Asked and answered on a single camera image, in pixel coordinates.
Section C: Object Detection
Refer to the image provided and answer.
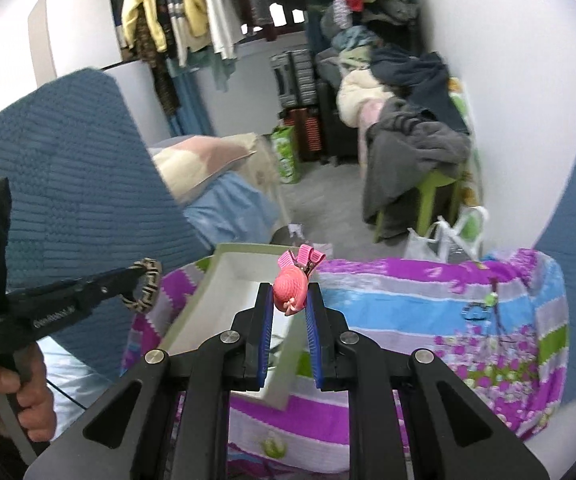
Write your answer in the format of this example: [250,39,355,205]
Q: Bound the green plastic stool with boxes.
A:
[373,169,465,244]

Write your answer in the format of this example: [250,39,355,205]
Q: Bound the green cardboard box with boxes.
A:
[158,242,336,408]

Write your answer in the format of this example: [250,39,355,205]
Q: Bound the person's left hand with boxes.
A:
[0,347,56,443]

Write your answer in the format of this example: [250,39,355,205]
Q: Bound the pink fish hair clip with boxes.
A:
[273,245,327,317]

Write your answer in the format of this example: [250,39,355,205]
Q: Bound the dark round bracelet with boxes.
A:
[462,302,490,322]

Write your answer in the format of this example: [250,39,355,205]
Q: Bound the white shirt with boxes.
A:
[199,0,242,62]

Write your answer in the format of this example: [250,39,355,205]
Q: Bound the floral mat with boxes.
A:
[445,77,487,212]

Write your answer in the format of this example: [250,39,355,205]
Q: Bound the pile of clothes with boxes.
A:
[318,0,474,239]

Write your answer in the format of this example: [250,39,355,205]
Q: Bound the pink and cream pillow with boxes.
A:
[152,132,259,206]

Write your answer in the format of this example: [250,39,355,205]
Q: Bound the yellow hooded jacket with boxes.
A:
[120,0,169,55]

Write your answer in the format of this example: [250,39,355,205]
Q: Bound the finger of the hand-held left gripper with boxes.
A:
[90,265,141,291]
[95,285,136,307]

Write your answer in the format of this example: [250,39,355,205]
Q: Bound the light blue bedding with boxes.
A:
[183,170,281,249]

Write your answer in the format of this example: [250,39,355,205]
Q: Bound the pale yellow jacket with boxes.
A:
[165,0,209,40]

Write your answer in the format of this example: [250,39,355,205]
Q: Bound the black suitcase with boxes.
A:
[315,80,365,167]

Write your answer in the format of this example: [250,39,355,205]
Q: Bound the white tote bag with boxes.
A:
[405,205,490,264]

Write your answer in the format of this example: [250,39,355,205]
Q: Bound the black cable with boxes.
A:
[46,379,89,412]

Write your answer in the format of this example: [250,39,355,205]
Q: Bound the white cabinet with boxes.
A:
[28,0,159,147]

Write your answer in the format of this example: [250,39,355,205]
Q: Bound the dark hanging jacket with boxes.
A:
[242,0,277,44]

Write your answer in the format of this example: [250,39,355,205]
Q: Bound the dark patterned garment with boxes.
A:
[135,10,182,117]

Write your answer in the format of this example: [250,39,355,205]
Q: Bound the floral striped printed cloth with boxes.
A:
[120,247,569,480]

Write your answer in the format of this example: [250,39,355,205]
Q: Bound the patterned bangle bracelet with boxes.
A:
[120,257,163,313]

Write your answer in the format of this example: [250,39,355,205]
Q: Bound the teal garment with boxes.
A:
[168,51,239,94]

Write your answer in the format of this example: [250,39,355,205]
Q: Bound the green shopping bag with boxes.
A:
[270,125,303,185]

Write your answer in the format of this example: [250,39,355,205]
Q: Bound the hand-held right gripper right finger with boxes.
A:
[305,282,551,480]

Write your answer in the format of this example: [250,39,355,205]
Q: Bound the grey suitcase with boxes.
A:
[270,50,319,109]

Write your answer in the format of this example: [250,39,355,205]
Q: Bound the red striped suitcase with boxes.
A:
[283,106,327,162]

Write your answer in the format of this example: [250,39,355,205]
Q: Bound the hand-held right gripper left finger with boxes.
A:
[22,282,275,480]

